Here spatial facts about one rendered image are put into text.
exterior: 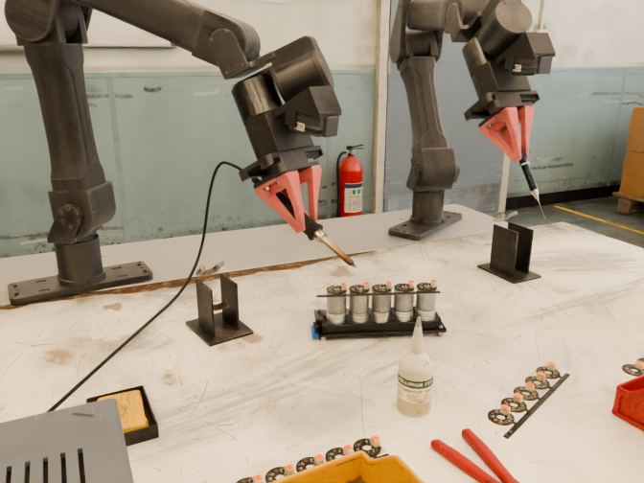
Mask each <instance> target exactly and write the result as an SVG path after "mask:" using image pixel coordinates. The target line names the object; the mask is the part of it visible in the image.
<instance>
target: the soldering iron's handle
mask: <svg viewBox="0 0 644 483"><path fill-rule="evenodd" d="M251 180H252V182H253V183H254V184H256V183H257V182H259V181H261V180H260V179H259V178H257V177H255V178H252V179H251ZM276 196H277V197H278V198H279V199H280V201H281V202H282V203H283V204H284V206H285V207H286V208H287V210H288V211H289V212H290V213H291V215H292V216H293V217H294V218H295V215H294V211H293V207H292V204H291V202H290V199H289V198H288V197H286V196H285V195H284V194H282V193H281V192H278V193H276ZM304 217H305V226H306V230H305V231H303V233H305V234H306V235H307V236H308V239H309V240H310V241H313V240H315V239H314V238H313V237H312V235H313V233H314V232H315V231H316V230H317V229H321V230H323V225H321V224H320V223H317V222H316V221H314V220H313V219H312V218H311V217H309V216H308V215H307V214H306V213H305V212H304Z"/></svg>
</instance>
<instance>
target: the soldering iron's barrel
mask: <svg viewBox="0 0 644 483"><path fill-rule="evenodd" d="M312 237H313V238H314V239H316V240H317V241H318V242H320V243H321V242H323V243H324V244H325V245H327V246H328V247H329V248H330V249H331V250H332V251H333V252H334V253H335V254H336V255H337V256H338V257H339V258H341V259H342V260H343V261H344V262H345V263H346V264H348V265H351V263H353V262H354V261H353V260H352V259H351V258H350V257H349V256H347V255H346V254H345V253H344V252H343V251H342V250H340V249H339V248H338V247H337V246H336V245H335V244H333V243H332V242H331V241H330V240H329V239H327V234H325V233H324V232H323V231H322V230H321V229H317V230H316V231H315V232H314V233H313V235H312Z"/></svg>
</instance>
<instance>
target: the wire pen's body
mask: <svg viewBox="0 0 644 483"><path fill-rule="evenodd" d="M519 164H520V165H519V167H520V168H522V170H523V173H524V176H525V178H526V181H527V183H528V186H529V189H530V192H531V191H533V190H537V188H538V187H537V185H536V182H535V180H534V177H533V175H532V172H531V170H530V167H529V165H530V162H527V159H526V157H525V154H524V152H523V149H522V147H521V160H519Z"/></svg>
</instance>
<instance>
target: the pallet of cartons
mask: <svg viewBox="0 0 644 483"><path fill-rule="evenodd" d="M626 150H629V151H627V154H626V156H625V159H624V164H623V171H622V178H621V185H620V190H619V192H614V193H612V195H613V196H621V197H619V198H618V205H617V209H616V212H620V213H624V214H628V215H629V214H633V213H638V212H643V211H644V203H643V202H644V106H635V107H634V108H633V110H632V117H631V123H630V130H629V137H628V143H627V147H626Z"/></svg>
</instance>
